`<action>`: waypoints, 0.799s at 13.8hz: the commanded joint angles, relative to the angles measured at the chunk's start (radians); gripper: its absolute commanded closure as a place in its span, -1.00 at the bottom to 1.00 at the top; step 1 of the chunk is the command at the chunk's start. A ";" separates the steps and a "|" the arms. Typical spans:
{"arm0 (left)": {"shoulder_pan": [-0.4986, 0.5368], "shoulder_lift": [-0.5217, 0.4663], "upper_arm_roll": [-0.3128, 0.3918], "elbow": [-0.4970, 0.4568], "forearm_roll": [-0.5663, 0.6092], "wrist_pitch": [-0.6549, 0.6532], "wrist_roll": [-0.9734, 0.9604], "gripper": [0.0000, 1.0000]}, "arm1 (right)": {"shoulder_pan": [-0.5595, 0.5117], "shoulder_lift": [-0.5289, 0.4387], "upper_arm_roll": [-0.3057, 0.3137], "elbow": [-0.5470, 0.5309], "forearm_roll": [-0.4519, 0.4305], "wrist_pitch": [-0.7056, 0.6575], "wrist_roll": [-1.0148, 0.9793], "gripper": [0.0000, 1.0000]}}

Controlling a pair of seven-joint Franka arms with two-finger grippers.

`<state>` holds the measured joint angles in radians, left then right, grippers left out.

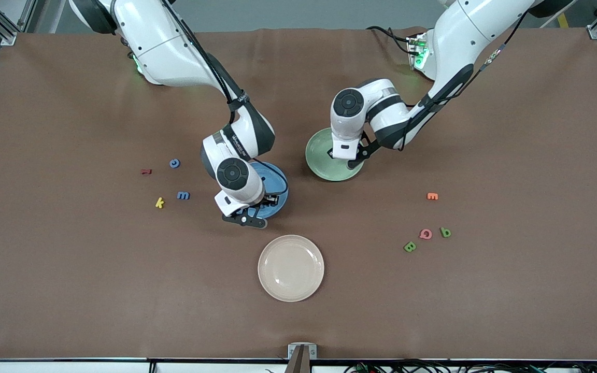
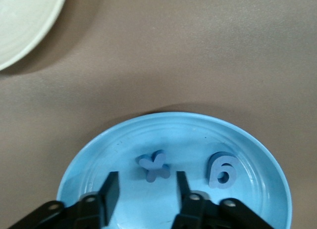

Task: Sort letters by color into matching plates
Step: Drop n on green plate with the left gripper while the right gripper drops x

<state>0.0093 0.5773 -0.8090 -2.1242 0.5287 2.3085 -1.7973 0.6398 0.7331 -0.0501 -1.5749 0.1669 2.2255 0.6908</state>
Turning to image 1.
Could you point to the blue lowercase letter m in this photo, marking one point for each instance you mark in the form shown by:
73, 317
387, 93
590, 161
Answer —
183, 194

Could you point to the blue lowercase letter c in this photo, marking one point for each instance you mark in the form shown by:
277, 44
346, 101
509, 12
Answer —
171, 163

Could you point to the pink capital letter Q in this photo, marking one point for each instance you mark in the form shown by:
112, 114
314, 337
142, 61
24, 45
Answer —
421, 237

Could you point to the green capital letter B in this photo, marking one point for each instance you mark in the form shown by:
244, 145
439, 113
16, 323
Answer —
410, 246

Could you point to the green lowercase letter b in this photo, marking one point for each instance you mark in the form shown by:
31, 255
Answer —
442, 231

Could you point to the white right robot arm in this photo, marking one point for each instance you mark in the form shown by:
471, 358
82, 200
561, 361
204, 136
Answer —
164, 41

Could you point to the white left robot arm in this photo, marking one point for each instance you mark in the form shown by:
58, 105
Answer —
464, 31

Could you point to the green plate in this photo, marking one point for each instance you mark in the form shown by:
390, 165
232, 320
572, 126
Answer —
319, 155

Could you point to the blue plate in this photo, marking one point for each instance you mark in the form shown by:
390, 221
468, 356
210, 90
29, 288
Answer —
278, 178

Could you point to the yellow lowercase letter k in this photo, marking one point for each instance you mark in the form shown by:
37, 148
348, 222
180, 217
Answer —
158, 202

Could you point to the beige pink plate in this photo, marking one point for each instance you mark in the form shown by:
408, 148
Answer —
290, 268

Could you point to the dark brown pole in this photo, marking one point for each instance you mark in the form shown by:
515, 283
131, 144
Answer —
301, 362

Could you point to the brown table mat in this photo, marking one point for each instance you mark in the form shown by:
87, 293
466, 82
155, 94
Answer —
70, 285

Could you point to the grey metal bracket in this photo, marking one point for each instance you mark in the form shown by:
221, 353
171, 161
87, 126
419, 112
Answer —
291, 352

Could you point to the white table edge rail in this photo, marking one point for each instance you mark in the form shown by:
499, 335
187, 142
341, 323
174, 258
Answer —
70, 368

